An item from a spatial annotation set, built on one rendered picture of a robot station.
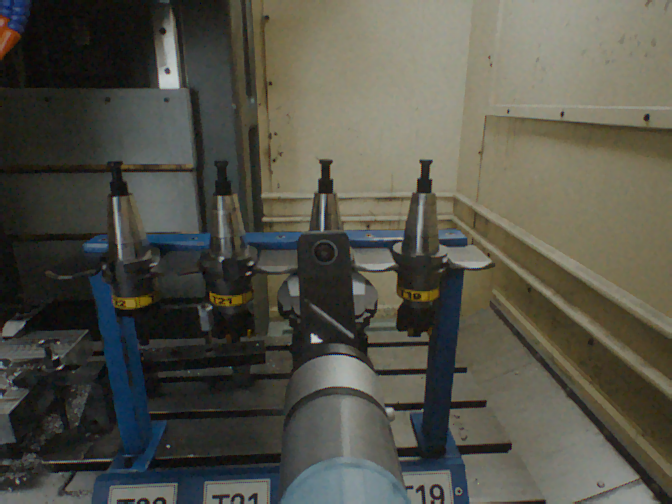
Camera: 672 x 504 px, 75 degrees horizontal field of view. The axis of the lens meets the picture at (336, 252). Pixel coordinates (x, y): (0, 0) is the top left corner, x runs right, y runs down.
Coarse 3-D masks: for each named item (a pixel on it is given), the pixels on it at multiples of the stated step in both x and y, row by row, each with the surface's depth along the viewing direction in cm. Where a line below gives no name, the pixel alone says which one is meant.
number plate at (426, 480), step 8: (408, 472) 54; (416, 472) 54; (424, 472) 54; (432, 472) 54; (440, 472) 54; (448, 472) 54; (408, 480) 53; (416, 480) 53; (424, 480) 53; (432, 480) 53; (440, 480) 53; (448, 480) 53; (408, 488) 53; (416, 488) 53; (424, 488) 53; (432, 488) 53; (440, 488) 53; (448, 488) 53; (416, 496) 53; (424, 496) 53; (432, 496) 53; (440, 496) 53; (448, 496) 53
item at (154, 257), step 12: (156, 252) 50; (108, 264) 46; (120, 264) 47; (132, 264) 47; (144, 264) 47; (108, 276) 47; (120, 276) 48; (132, 276) 47; (144, 276) 48; (156, 276) 49
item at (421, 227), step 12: (432, 192) 48; (420, 204) 48; (432, 204) 48; (408, 216) 49; (420, 216) 48; (432, 216) 48; (408, 228) 49; (420, 228) 48; (432, 228) 48; (408, 240) 49; (420, 240) 49; (432, 240) 49; (408, 252) 49; (420, 252) 49; (432, 252) 49
